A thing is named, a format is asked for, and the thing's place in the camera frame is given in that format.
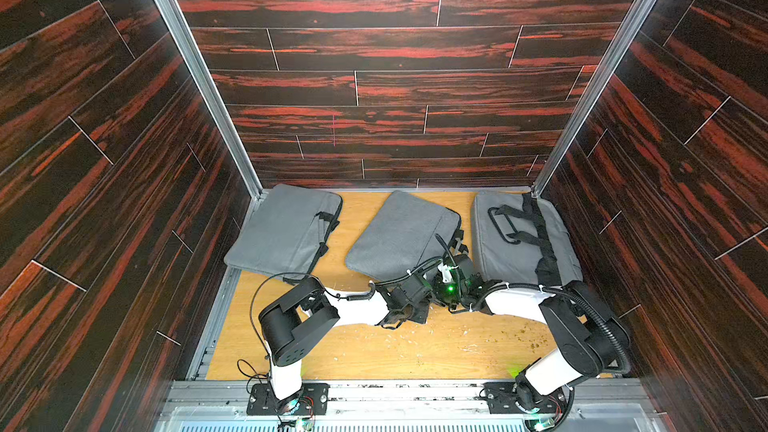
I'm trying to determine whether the grey laptop sleeve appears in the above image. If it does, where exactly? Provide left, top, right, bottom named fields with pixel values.
left=345, top=191, right=462, bottom=281

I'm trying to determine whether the grey bag with straps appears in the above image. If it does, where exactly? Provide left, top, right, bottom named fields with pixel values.
left=471, top=191, right=583, bottom=287

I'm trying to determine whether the grey laptop bag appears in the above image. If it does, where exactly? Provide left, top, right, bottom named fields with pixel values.
left=224, top=184, right=343, bottom=284

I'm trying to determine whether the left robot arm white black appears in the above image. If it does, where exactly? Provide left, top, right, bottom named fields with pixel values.
left=258, top=274, right=433, bottom=402

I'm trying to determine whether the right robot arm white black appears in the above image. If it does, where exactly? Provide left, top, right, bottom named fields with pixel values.
left=432, top=235, right=631, bottom=420

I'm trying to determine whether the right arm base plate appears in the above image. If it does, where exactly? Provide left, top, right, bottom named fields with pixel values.
left=479, top=381, right=571, bottom=415

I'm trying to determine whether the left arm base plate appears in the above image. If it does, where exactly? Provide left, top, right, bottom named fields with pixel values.
left=246, top=382, right=330, bottom=416

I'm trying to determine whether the front aluminium rail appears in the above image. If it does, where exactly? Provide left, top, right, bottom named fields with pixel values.
left=154, top=379, right=671, bottom=431

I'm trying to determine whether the left aluminium corner post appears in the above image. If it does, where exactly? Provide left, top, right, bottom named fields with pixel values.
left=153, top=0, right=263, bottom=199

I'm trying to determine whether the aluminium corner post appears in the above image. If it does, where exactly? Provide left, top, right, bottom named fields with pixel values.
left=153, top=0, right=263, bottom=199
left=531, top=0, right=658, bottom=197

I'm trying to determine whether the right aluminium corner post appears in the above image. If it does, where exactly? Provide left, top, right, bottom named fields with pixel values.
left=531, top=0, right=658, bottom=197

